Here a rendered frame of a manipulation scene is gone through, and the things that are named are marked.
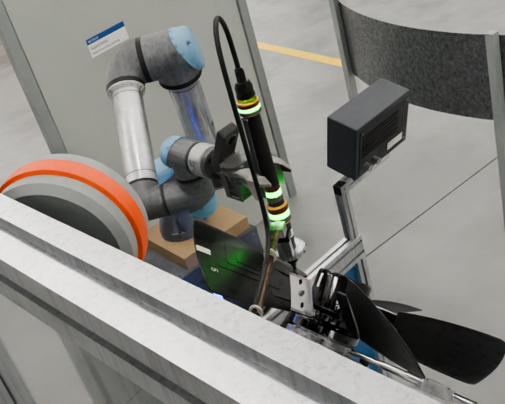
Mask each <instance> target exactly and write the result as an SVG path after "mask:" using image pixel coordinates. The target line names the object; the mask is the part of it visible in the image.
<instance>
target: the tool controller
mask: <svg viewBox="0 0 505 404"><path fill-rule="evenodd" d="M409 97H410V90H409V89H407V88H405V87H402V86H399V85H398V84H396V83H392V82H390V81H388V80H386V79H383V78H380V79H378V80H377V81H375V82H374V83H372V84H371V85H370V86H368V87H367V88H366V89H365V90H363V91H362V92H360V93H359V94H358V95H356V96H355V97H353V98H352V99H351V100H350V101H348V102H347V103H345V104H344V105H343V106H341V107H340V108H338V109H337V110H336V111H335V112H333V113H332V114H331V115H329V116H328V117H327V166H328V167H329V168H331V169H333V170H334V171H336V172H339V173H341V174H342V175H344V176H347V177H348V178H352V180H357V179H358V178H359V177H360V176H362V175H363V174H364V173H365V172H367V171H371V170H372V168H373V166H374V165H375V164H380V162H381V159H382V158H383V157H385V156H386V155H387V154H388V153H390V152H391V151H392V150H394V149H395V148H396V147H397V146H398V145H399V144H400V143H402V142H403V141H404V140H405V139H406V125H407V116H408V107H409Z"/></svg>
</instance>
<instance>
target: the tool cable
mask: <svg viewBox="0 0 505 404"><path fill-rule="evenodd" d="M219 23H220V24H221V26H222V28H223V30H224V33H225V36H226V39H227V41H228V45H229V48H230V51H231V54H232V58H233V62H234V64H235V68H240V63H239V59H238V57H237V53H236V48H235V46H234V43H233V40H232V36H231V34H230V31H229V28H228V26H227V24H226V22H225V20H223V19H222V17H221V16H219V15H217V16H216V17H215V18H214V20H213V35H214V41H215V46H216V53H217V56H218V59H219V63H220V69H221V72H222V75H223V78H224V83H225V86H226V89H227V92H228V97H229V100H230V103H231V106H232V111H233V114H234V117H235V120H236V125H237V128H238V131H239V134H240V138H241V142H242V144H243V148H244V153H245V155H246V158H247V161H248V166H249V169H250V172H251V175H252V180H253V183H254V186H255V189H256V192H257V197H258V200H259V204H260V207H261V213H262V216H263V221H264V225H265V250H264V262H263V266H262V270H261V276H260V280H259V283H258V286H257V292H256V296H255V299H254V302H253V305H251V306H250V307H249V310H248V311H249V312H250V313H254V314H256V315H257V313H259V314H260V315H261V317H263V311H262V309H261V307H259V306H258V305H259V302H260V299H261V293H262V289H263V285H264V282H265V275H266V272H267V268H268V263H269V255H272V256H273V257H274V260H273V262H275V261H276V259H277V254H276V252H275V251H274V250H273V249H272V248H270V245H271V238H270V228H269V219H268V216H267V212H266V208H265V202H264V199H263V196H262V193H261V188H260V185H259V181H258V179H257V174H256V170H255V168H254V164H253V159H252V157H251V153H250V150H249V147H248V143H247V139H246V137H245V133H244V128H243V126H242V122H241V120H240V115H239V111H238V109H237V105H236V100H235V98H234V94H233V92H232V87H231V83H230V80H229V77H228V72H227V69H226V66H225V62H224V56H223V53H222V49H221V45H220V36H219Z"/></svg>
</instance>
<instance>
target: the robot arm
mask: <svg viewBox="0 0 505 404"><path fill-rule="evenodd" d="M204 67H205V60H204V55H203V52H202V50H201V48H200V44H199V42H198V40H197V38H196V36H195V34H194V33H193V31H192V29H191V28H190V27H188V26H178V27H170V28H169V29H167V30H162V31H159V32H155V33H152V34H147V35H144V36H141V37H138V38H132V39H129V40H127V41H126V42H125V43H123V44H122V45H121V46H120V47H119V48H118V50H117V51H116V52H115V53H114V55H113V57H112V59H111V61H110V63H109V66H108V69H107V76H106V89H107V97H108V98H109V99H110V100H112V102H113V108H114V113H115V122H116V127H117V132H118V138H119V147H120V152H121V158H122V163H123V172H124V177H125V180H126V181H127V182H128V183H129V184H130V185H131V186H132V187H133V189H134V190H135V191H136V193H137V194H138V196H139V198H140V199H141V200H142V202H143V206H144V207H145V209H146V213H147V218H148V221H149V220H154V219H158V218H159V229H160V234H161V236H162V237H163V238H164V239H165V240H167V241H170V242H181V241H185V240H190V239H192V238H193V231H192V229H193V221H194V220H199V221H202V222H204V223H205V224H209V218H208V217H209V216H211V215H212V214H213V213H214V212H215V211H216V210H217V207H218V201H217V198H216V190H218V189H222V188H224V190H225V192H226V195H227V197H229V198H232V199H234V200H239V201H241V202H244V200H246V199H248V198H249V197H250V196H251V195H253V197H254V199H255V200H257V201H259V200H258V197H257V192H256V189H255V186H254V183H253V178H252V175H251V172H250V169H249V166H248V161H247V158H246V155H245V153H244V150H241V151H238V152H237V153H235V149H236V142H237V138H238V134H239V131H238V128H237V125H236V124H234V123H233V122H231V123H229V124H228V125H226V126H225V127H223V128H222V129H220V130H219V131H217V130H216V127H215V124H214V122H213V119H212V115H211V112H210V110H209V107H208V104H207V101H206V98H205V96H204V92H203V89H202V86H201V84H200V77H201V75H202V69H203V68H204ZM155 81H159V83H160V86H161V87H162V88H163V89H165V90H168V91H169V94H170V96H171V98H172V102H173V104H174V106H175V109H176V112H177V115H178V116H179V119H180V122H181V125H182V127H183V129H184V133H185V135H186V136H178V135H173V136H170V137H167V138H166V140H165V141H164V142H163V143H162V145H161V147H160V157H159V158H157V159H155V160H154V156H153V152H152V143H151V139H150V134H149V130H148V125H147V116H146V111H145V107H144V102H143V95H144V94H145V91H146V88H145V84H146V83H151V82H155ZM271 155H272V158H273V163H274V166H275V169H276V172H277V178H278V180H279V183H280V184H283V183H284V172H291V171H292V168H291V167H290V166H289V165H288V164H287V163H286V162H285V161H283V160H282V159H280V158H278V157H277V156H275V155H274V154H272V153H271ZM234 196H235V197H234ZM236 197H237V198H236ZM238 198H239V199H238Z"/></svg>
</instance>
